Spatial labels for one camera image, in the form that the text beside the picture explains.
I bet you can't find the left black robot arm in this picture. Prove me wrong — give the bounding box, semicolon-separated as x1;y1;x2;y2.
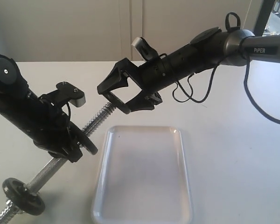
0;55;85;162

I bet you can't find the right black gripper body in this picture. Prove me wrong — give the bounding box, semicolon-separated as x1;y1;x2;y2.
114;58;163;111

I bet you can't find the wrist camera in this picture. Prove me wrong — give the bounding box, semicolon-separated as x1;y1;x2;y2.
132;37;159;62
41;81;86;108

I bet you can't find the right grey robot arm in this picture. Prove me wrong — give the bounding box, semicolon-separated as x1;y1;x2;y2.
97;27;280;114

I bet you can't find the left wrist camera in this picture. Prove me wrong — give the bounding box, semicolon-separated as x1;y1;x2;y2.
41;81;86;108

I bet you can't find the black weight plate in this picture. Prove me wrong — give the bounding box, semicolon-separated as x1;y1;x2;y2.
77;130;98;155
2;178;45;216

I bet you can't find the white plastic tray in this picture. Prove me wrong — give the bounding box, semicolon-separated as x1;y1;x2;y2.
91;126;193;224

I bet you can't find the chrome threaded dumbbell bar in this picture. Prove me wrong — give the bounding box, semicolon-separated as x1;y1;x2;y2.
0;102;116;224

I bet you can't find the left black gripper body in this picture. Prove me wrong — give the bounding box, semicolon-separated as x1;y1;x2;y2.
34;95;77;154

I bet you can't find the black window frame post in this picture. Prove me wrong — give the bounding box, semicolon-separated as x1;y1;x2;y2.
253;0;275;36

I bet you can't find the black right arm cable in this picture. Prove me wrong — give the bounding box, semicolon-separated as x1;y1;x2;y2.
172;11;280;128

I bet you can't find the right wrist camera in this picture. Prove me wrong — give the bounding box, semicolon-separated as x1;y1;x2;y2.
132;37;159;62

